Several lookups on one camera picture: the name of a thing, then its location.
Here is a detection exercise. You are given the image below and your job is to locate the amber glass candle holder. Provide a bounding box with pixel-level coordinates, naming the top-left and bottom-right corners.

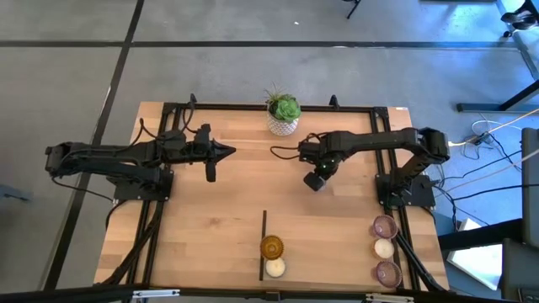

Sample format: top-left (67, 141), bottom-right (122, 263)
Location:
top-left (259, 234), bottom-right (286, 261)

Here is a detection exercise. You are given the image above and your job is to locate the black floor cable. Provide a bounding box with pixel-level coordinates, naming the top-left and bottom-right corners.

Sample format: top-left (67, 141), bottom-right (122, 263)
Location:
top-left (437, 183), bottom-right (539, 203)

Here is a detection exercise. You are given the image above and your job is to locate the grey floor object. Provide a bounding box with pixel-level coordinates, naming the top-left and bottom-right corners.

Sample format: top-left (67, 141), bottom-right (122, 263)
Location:
top-left (0, 183), bottom-right (34, 203)

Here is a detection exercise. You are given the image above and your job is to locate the pink glass candle holder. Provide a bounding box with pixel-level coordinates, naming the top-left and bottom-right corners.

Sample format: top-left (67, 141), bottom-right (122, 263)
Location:
top-left (371, 214), bottom-right (399, 240)
top-left (372, 259), bottom-right (403, 290)

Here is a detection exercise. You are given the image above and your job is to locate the black stand leg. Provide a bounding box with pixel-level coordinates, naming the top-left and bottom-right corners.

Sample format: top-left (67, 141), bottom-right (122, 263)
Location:
top-left (343, 0), bottom-right (363, 20)

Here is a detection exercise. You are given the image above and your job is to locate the black floor beam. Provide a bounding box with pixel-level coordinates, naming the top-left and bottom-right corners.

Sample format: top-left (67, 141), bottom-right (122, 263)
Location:
top-left (437, 217), bottom-right (523, 253)

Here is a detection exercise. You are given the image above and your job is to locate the white board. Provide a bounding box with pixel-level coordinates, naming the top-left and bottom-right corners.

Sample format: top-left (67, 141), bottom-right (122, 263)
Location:
top-left (446, 218), bottom-right (503, 291)

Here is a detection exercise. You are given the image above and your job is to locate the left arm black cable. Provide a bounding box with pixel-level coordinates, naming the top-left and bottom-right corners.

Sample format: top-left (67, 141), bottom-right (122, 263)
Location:
top-left (138, 94), bottom-right (200, 140)

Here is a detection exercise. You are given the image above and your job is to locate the person's shoe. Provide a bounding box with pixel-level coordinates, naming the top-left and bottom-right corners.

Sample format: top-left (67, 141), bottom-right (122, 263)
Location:
top-left (500, 10), bottom-right (538, 31)

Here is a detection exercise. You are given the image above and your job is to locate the black cable bundle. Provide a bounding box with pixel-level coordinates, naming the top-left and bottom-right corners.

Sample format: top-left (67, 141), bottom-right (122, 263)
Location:
top-left (395, 233), bottom-right (446, 294)
top-left (103, 199), bottom-right (166, 288)

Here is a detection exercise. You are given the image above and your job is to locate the silver metal bracket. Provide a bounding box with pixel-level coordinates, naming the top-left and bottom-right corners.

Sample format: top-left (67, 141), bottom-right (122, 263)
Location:
top-left (365, 293), bottom-right (415, 303)
top-left (131, 289), bottom-right (181, 300)

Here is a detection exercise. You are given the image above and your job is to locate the dark grey box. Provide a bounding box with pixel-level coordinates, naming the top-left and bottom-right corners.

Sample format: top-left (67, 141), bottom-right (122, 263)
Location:
top-left (500, 237), bottom-right (539, 303)

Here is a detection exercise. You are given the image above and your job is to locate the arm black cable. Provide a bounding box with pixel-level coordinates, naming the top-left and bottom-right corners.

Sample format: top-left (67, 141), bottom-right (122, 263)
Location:
top-left (138, 94), bottom-right (200, 140)
top-left (269, 144), bottom-right (305, 162)

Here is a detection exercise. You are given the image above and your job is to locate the grey cabinet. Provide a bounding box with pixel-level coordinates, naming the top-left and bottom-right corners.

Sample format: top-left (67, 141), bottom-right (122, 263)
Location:
top-left (520, 127), bottom-right (539, 249)

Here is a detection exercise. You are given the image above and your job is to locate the orange floor cable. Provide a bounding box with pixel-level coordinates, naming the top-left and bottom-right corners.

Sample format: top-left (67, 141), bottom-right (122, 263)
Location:
top-left (448, 107), bottom-right (539, 147)

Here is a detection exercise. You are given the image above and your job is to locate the white floor cable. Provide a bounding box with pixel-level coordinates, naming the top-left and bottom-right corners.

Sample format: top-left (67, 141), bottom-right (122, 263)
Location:
top-left (470, 119), bottom-right (511, 138)

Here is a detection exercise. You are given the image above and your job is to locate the black camera rig bar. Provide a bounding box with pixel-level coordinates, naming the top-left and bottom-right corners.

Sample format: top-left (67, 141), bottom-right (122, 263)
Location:
top-left (0, 284), bottom-right (539, 303)

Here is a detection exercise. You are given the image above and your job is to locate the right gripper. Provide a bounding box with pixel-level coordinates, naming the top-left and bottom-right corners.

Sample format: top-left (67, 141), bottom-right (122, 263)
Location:
top-left (298, 141), bottom-right (340, 193)

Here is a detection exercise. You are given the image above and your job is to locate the green artificial succulent plant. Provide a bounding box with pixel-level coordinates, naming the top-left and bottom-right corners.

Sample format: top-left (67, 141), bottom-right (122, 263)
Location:
top-left (263, 82), bottom-right (302, 125)

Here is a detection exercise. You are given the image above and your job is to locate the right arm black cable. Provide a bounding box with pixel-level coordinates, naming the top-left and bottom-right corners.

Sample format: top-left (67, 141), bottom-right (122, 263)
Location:
top-left (269, 144), bottom-right (305, 162)

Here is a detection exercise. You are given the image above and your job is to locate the white triangle patterned pot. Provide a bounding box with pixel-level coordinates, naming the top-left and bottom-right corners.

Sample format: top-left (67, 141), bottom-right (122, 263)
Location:
top-left (266, 109), bottom-right (300, 137)

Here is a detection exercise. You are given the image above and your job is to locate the black aluminium table frame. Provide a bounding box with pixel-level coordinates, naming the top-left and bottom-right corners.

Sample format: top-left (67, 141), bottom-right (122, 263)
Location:
top-left (125, 93), bottom-right (422, 292)

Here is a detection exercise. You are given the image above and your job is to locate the black desk leg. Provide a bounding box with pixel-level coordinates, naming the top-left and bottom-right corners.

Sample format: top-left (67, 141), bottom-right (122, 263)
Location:
top-left (456, 78), bottom-right (539, 114)

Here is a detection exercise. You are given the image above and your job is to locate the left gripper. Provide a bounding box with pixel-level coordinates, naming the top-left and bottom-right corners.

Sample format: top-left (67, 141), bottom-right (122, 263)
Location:
top-left (184, 123), bottom-right (237, 183)

